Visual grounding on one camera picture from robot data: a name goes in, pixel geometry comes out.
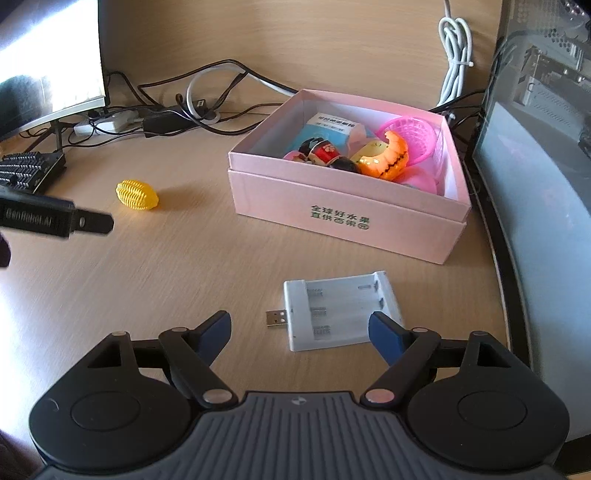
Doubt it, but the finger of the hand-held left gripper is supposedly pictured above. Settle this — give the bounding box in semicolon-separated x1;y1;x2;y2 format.
69;208;115;237

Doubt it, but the white battery charger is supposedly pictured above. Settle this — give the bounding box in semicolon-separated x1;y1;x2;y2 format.
265;271;407;354

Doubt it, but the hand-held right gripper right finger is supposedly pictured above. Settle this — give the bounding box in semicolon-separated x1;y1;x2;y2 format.
362;311;509;409

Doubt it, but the computer monitor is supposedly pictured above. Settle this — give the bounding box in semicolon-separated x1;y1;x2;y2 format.
0;0;112;153

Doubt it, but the blue white packet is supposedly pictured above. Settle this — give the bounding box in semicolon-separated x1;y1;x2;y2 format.
295;112;366;156

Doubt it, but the yellow toy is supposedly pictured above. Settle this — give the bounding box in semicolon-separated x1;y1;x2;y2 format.
351;141;389;162

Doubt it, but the black power adapter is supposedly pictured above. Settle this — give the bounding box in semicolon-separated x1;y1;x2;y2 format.
143;108;197;133

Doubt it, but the pink plastic basket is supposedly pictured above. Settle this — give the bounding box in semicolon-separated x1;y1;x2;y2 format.
376;115;440;167

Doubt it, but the white power strip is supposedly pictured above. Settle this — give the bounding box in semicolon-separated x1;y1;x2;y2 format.
74;117;135;136

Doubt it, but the small red black can toy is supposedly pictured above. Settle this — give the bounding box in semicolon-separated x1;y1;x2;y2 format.
298;137;363;175

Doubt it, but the yellow toy corn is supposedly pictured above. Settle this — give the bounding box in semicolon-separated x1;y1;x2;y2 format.
115;179;160;213

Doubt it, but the pink cardboard box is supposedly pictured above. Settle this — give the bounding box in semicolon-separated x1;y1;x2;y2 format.
227;89;472;265

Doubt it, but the white plug cable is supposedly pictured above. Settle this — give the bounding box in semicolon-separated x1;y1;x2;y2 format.
436;0;474;110

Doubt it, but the black cable bundle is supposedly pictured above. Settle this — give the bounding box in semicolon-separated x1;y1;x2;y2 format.
104;59;297;137

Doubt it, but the black keyboard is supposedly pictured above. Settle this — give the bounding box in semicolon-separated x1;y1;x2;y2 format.
0;151;67;195

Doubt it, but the glass panel computer case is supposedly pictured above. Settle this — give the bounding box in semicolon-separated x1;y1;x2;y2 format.
471;0;591;444

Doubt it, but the pink toy figure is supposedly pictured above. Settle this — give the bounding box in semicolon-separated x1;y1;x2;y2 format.
397;166;438;195

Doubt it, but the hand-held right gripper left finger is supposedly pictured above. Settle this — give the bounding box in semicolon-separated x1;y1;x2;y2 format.
88;310;234;409

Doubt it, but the grey cable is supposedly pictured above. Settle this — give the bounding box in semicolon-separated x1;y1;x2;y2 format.
187;62;296;123

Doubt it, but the orange toy pumpkin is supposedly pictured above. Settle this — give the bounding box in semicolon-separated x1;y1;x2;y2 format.
358;130;411;182

